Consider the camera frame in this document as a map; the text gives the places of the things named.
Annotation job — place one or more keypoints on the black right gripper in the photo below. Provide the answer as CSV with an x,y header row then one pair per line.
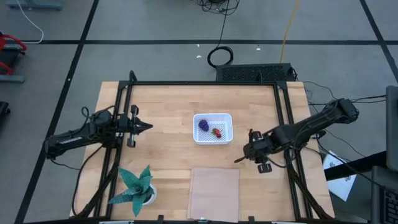
x,y
262,149

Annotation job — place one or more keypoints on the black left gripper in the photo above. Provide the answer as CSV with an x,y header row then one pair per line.
x,y
124,126

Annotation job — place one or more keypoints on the red strawberry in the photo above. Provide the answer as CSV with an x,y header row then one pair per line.
x,y
216,132

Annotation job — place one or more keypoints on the purple grape bunch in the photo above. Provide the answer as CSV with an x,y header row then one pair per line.
x,y
203,125

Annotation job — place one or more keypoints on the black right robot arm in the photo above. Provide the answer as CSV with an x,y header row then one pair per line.
x,y
311,127

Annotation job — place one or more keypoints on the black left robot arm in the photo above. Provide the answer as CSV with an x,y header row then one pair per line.
x,y
71,141

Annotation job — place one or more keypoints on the white perforated plastic basket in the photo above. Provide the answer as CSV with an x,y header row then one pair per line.
x,y
227,140

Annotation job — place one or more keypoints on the green potted plant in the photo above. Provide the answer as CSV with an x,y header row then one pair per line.
x,y
136,186

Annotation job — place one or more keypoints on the black perforated computer case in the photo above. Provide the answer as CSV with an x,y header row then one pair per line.
x,y
255,73

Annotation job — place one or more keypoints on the white printed paper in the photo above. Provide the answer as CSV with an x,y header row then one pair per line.
x,y
339,183

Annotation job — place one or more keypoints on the black beam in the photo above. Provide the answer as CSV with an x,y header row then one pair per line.
x,y
357,166

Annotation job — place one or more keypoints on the grey desk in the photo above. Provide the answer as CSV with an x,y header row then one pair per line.
x,y
377,186

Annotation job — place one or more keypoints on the black keyboard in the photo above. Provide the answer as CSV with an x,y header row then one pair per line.
x,y
391,208

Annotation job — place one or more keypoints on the red framed cart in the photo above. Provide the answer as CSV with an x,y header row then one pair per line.
x,y
12,39

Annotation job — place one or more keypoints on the black aluminium table frame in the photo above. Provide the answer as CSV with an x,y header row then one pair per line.
x,y
174,83

